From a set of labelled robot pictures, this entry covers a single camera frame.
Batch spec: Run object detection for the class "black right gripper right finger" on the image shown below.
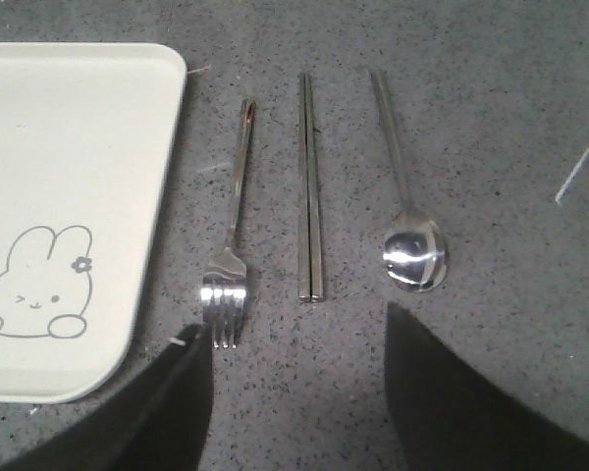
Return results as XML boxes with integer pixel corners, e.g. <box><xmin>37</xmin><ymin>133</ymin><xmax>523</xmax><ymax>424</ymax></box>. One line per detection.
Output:
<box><xmin>385</xmin><ymin>302</ymin><xmax>589</xmax><ymax>470</ymax></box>

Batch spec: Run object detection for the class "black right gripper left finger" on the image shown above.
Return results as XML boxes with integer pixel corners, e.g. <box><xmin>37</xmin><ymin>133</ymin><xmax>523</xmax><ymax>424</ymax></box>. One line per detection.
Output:
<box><xmin>3</xmin><ymin>325</ymin><xmax>213</xmax><ymax>470</ymax></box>

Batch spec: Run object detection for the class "silver metal fork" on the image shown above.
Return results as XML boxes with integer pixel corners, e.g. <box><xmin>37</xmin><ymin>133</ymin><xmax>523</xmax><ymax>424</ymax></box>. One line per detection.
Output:
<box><xmin>200</xmin><ymin>98</ymin><xmax>255</xmax><ymax>349</ymax></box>

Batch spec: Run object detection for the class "silver metal spoon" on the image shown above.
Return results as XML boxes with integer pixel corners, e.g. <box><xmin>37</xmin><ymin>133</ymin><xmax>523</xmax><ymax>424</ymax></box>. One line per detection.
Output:
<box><xmin>370</xmin><ymin>69</ymin><xmax>449</xmax><ymax>292</ymax></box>

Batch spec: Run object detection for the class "silver metal chopstick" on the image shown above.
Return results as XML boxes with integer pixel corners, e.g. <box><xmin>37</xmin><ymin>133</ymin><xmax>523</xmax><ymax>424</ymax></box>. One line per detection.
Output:
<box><xmin>297</xmin><ymin>73</ymin><xmax>311</xmax><ymax>302</ymax></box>
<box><xmin>303</xmin><ymin>73</ymin><xmax>325</xmax><ymax>302</ymax></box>

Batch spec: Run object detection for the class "cream rabbit serving tray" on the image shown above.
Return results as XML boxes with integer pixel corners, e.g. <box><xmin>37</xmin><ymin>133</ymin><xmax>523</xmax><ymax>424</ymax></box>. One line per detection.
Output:
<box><xmin>0</xmin><ymin>42</ymin><xmax>187</xmax><ymax>403</ymax></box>

